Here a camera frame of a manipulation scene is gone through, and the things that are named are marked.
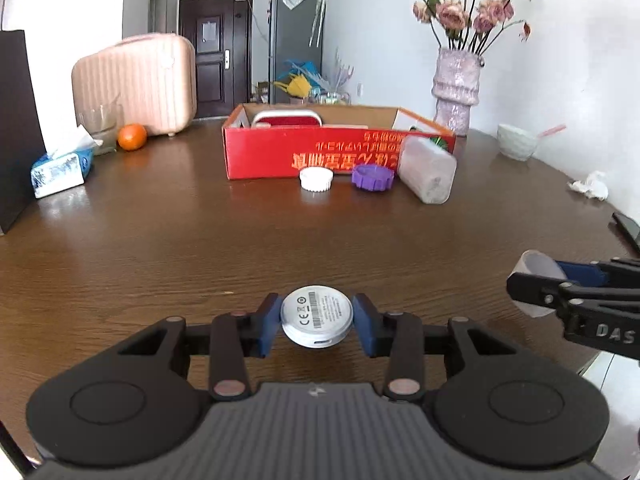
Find purple gear lid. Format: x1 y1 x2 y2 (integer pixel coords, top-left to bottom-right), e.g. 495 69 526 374
352 164 395 192

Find blue yellow toy pile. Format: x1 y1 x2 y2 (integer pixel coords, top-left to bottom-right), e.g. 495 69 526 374
271 58 354 105

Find small white round device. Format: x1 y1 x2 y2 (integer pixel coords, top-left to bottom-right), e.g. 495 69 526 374
280 285 354 349

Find pink suitcase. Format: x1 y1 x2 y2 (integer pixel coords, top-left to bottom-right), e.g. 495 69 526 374
72 32 196 136

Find black paper bag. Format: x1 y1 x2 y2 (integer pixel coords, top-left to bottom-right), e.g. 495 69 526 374
0 30 46 235

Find clear glass cup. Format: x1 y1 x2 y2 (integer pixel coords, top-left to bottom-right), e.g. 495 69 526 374
77 102 122 156

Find pink textured vase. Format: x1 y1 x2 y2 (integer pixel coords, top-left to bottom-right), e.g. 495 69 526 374
432 48 484 136

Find clear plastic jar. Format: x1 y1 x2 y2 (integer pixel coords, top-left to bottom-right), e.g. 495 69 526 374
397 136 458 205

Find orange fruit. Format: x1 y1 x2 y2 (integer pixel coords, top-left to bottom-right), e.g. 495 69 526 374
117 124 148 152

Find crumpled white tissue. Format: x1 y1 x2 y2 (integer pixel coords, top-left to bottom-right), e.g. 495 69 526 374
567 170 610 202

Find blue tissue pack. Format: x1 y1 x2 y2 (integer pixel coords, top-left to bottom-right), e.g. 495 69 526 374
30 125 103 200

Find pale green bowl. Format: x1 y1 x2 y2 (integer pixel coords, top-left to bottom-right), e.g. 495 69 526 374
497 124 539 162

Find dried pink roses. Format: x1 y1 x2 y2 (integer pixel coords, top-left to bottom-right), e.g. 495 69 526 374
412 0 532 58

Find dark brown entrance door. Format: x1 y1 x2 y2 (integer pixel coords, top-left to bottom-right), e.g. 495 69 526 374
179 0 253 119

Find red cardboard box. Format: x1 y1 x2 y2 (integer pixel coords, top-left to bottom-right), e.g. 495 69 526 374
221 104 456 180

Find grey refrigerator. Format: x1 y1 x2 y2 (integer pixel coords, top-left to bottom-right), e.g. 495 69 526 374
268 0 326 104

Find white ridged cap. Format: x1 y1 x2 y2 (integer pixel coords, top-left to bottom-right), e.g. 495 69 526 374
298 167 334 193

